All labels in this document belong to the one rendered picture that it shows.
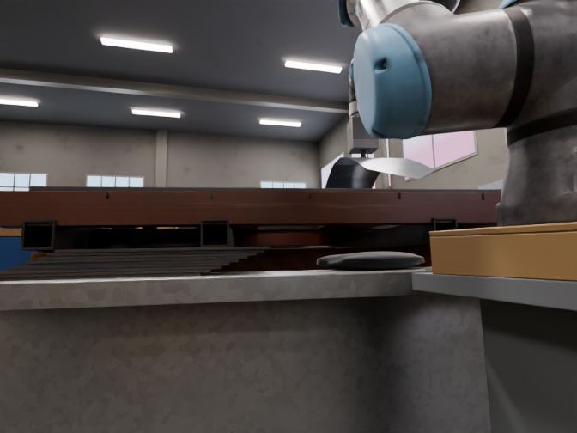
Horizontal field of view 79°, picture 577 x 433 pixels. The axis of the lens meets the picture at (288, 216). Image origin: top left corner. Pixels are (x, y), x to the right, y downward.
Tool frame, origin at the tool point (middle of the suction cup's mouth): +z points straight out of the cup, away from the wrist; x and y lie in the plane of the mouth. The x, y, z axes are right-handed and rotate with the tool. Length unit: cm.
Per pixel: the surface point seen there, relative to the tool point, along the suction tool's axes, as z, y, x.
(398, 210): 21.0, 8.2, 41.9
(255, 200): 19, 36, 42
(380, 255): 30, 17, 54
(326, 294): 35, 28, 62
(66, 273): 32, 62, 56
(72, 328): 40, 65, 47
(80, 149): -311, 526, -952
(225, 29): -382, 74, -473
